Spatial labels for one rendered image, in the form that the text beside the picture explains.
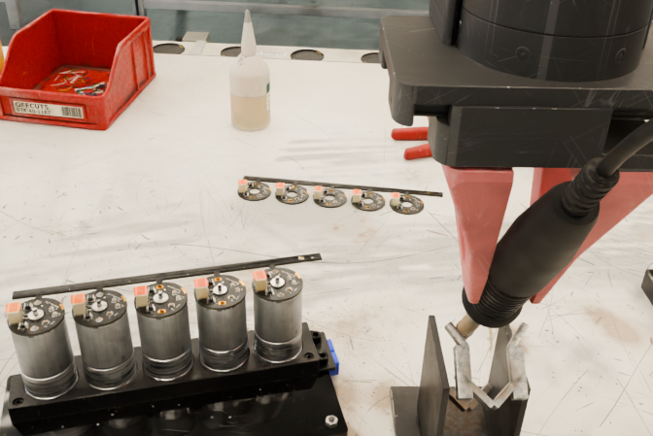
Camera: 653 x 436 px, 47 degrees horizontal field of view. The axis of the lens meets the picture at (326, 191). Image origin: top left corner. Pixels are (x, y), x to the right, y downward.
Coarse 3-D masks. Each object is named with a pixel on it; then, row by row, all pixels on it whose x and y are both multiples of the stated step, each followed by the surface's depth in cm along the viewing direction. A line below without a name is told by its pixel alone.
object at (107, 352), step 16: (96, 304) 35; (128, 320) 36; (80, 336) 35; (96, 336) 34; (112, 336) 35; (128, 336) 36; (96, 352) 35; (112, 352) 35; (128, 352) 36; (96, 368) 35; (112, 368) 36; (128, 368) 36; (96, 384) 36; (112, 384) 36
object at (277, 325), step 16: (256, 304) 37; (272, 304) 36; (288, 304) 36; (256, 320) 37; (272, 320) 36; (288, 320) 37; (256, 336) 38; (272, 336) 37; (288, 336) 37; (256, 352) 38; (272, 352) 38; (288, 352) 38
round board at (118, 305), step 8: (88, 296) 35; (96, 296) 36; (104, 296) 36; (112, 296) 36; (120, 296) 36; (88, 304) 35; (112, 304) 35; (120, 304) 35; (72, 312) 35; (88, 312) 35; (104, 312) 35; (112, 312) 35; (120, 312) 35; (80, 320) 34; (88, 320) 34; (104, 320) 34; (112, 320) 34
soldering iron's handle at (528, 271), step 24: (552, 192) 21; (576, 192) 20; (600, 192) 19; (528, 216) 23; (552, 216) 21; (576, 216) 21; (504, 240) 25; (528, 240) 23; (552, 240) 22; (576, 240) 22; (504, 264) 25; (528, 264) 24; (552, 264) 23; (504, 288) 26; (528, 288) 25; (480, 312) 30; (504, 312) 29
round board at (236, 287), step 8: (208, 280) 37; (224, 280) 37; (232, 280) 37; (240, 280) 37; (232, 288) 36; (240, 288) 36; (208, 296) 36; (216, 296) 36; (224, 296) 36; (232, 296) 36; (240, 296) 36; (200, 304) 35; (208, 304) 35; (216, 304) 35; (224, 304) 35; (232, 304) 35
